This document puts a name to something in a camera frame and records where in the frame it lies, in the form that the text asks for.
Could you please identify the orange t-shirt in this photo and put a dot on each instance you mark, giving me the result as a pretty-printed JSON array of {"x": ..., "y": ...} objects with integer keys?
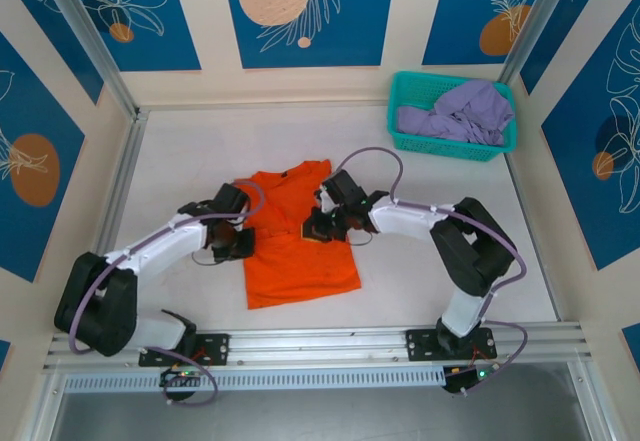
[{"x": 300, "y": 271}]

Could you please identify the teal plastic basket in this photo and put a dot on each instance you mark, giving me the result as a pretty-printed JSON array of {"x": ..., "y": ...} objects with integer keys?
[{"x": 415, "y": 88}]

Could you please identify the purple t-shirt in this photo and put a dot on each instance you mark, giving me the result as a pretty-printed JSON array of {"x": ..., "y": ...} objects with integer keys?
[{"x": 480, "y": 106}]

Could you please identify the grey metal sheet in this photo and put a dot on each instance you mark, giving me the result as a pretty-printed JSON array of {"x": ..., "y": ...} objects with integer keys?
[{"x": 300, "y": 416}]

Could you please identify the blue panel large peach circle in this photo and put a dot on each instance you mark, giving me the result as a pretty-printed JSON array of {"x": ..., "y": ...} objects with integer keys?
[{"x": 310, "y": 16}]

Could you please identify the blue panel big orange circle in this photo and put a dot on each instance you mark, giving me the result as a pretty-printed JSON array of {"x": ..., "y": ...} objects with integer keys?
[{"x": 30, "y": 161}]

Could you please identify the blue panel fern orange circle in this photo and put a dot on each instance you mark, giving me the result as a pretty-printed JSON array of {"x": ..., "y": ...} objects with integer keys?
[{"x": 480, "y": 11}]

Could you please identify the blue panel small orange circle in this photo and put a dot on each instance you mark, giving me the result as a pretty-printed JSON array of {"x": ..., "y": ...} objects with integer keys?
[{"x": 140, "y": 16}]

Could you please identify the blue panel white leaf outline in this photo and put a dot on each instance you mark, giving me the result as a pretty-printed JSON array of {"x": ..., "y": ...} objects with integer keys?
[{"x": 600, "y": 161}]

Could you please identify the aluminium mounting rail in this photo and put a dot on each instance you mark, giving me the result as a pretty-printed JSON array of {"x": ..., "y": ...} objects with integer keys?
[{"x": 320, "y": 343}]

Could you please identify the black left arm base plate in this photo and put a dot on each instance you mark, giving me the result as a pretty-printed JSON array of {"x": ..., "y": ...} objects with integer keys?
[{"x": 217, "y": 348}]

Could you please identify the aluminium table side rail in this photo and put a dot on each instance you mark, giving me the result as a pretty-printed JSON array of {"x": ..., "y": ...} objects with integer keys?
[
  {"x": 537, "y": 251},
  {"x": 117, "y": 201}
]

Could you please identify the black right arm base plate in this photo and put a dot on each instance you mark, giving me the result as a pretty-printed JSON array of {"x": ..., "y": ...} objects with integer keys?
[{"x": 422, "y": 343}]

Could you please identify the aluminium frame post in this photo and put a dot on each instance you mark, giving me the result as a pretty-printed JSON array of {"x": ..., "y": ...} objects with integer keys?
[
  {"x": 85, "y": 31},
  {"x": 535, "y": 21}
]

